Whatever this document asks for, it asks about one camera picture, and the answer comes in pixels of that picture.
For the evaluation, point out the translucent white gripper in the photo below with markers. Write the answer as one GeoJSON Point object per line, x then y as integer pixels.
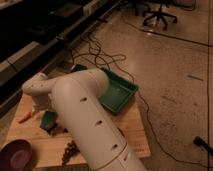
{"type": "Point", "coordinates": [42, 102]}

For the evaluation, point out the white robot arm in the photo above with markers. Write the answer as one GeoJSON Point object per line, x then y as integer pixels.
{"type": "Point", "coordinates": [75, 97]}

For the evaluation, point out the teal sponge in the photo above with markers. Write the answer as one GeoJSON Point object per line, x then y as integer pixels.
{"type": "Point", "coordinates": [48, 120]}

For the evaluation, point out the purple bowl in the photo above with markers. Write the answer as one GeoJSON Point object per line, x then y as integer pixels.
{"type": "Point", "coordinates": [15, 155]}

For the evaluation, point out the orange carrot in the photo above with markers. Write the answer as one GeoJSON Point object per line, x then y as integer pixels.
{"type": "Point", "coordinates": [25, 118]}

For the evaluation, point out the wooden board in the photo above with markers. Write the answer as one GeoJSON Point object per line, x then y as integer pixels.
{"type": "Point", "coordinates": [48, 150]}

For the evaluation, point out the bunch of dark grapes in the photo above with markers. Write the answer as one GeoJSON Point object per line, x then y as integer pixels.
{"type": "Point", "coordinates": [70, 151]}

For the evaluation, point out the green plastic tray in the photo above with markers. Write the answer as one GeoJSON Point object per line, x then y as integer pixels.
{"type": "Point", "coordinates": [119, 92]}

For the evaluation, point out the black office chair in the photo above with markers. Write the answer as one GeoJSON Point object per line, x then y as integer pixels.
{"type": "Point", "coordinates": [158, 15]}

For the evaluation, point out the black object on floor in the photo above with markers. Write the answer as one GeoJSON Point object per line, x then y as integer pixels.
{"type": "Point", "coordinates": [200, 142]}

